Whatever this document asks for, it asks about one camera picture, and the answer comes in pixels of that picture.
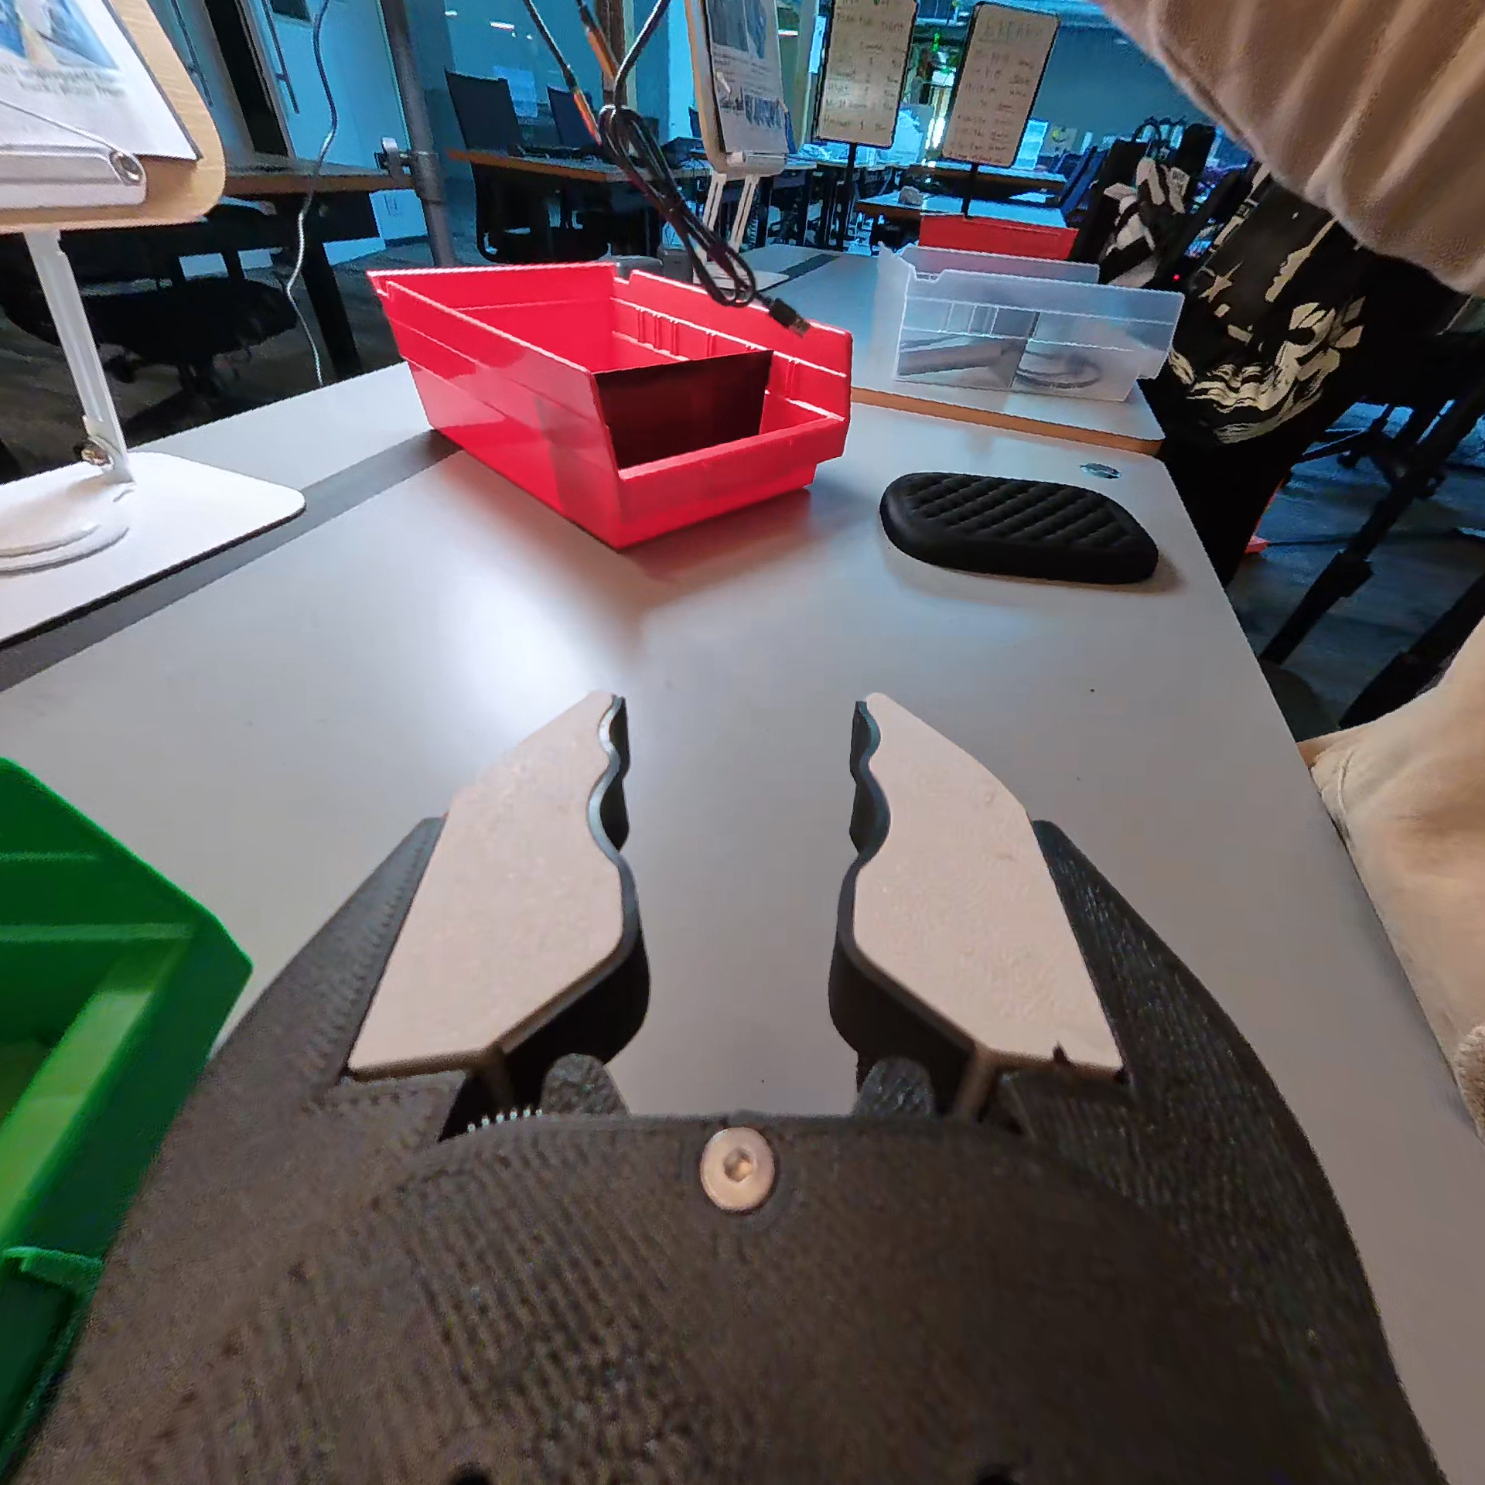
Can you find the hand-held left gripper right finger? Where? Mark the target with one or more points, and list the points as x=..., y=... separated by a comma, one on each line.
x=975, y=928

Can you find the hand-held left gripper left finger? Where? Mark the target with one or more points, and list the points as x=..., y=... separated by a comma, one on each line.
x=499, y=928

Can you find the green plastic bin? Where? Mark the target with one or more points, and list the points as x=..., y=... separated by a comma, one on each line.
x=116, y=986

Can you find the red plastic bin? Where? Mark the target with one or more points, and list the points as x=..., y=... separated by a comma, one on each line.
x=499, y=383

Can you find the black USB hub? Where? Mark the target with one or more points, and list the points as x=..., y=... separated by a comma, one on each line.
x=696, y=242

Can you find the black bin divider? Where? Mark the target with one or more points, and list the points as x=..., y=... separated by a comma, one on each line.
x=684, y=406

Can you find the clear plastic box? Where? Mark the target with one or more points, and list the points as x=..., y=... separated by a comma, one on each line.
x=1045, y=335

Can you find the red storage crate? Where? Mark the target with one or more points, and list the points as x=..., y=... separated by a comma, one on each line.
x=998, y=236

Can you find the black metal pole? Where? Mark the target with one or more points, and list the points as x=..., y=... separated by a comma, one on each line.
x=420, y=138

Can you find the wooden board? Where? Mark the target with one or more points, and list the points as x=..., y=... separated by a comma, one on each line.
x=865, y=69
x=998, y=80

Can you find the instruction sheet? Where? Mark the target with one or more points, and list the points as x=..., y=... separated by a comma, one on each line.
x=70, y=80

